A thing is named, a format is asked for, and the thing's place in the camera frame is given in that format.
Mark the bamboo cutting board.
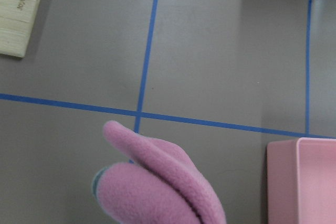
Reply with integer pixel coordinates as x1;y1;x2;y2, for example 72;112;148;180
1;0;40;58

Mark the pink plastic bin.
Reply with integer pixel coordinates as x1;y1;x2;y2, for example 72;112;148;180
267;137;335;223

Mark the pink wiping cloth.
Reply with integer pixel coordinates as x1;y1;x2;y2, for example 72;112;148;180
92;121;226;223

